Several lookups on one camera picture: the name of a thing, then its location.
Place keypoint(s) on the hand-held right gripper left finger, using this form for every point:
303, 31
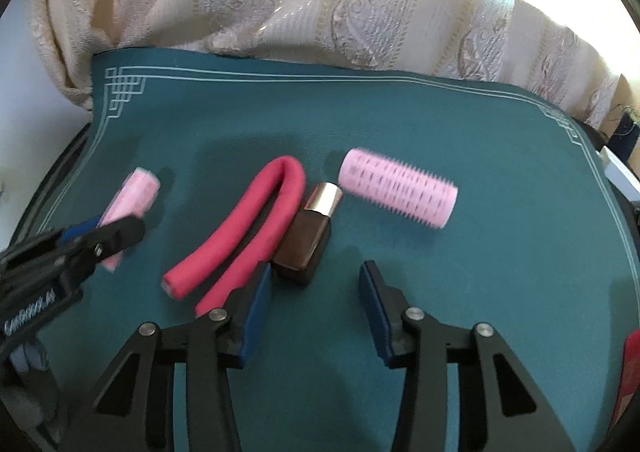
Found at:
255, 317

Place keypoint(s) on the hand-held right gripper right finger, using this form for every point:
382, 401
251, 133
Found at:
375, 312

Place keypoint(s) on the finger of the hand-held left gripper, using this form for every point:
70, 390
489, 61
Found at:
75, 232
110, 242

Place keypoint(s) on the pink hair roller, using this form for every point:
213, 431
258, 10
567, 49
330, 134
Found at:
135, 192
395, 187

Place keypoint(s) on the brown bottle with gold cap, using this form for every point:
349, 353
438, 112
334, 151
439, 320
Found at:
300, 247

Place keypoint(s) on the red tin box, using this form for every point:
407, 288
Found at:
630, 372

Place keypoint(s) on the green desktop mat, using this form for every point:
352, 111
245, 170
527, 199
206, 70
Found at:
500, 282

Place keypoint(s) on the pink foam curler rod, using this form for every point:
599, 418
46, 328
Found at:
280, 176

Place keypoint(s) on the cream lace curtain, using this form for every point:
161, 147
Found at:
350, 6

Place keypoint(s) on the dark blue container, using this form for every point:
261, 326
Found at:
627, 131

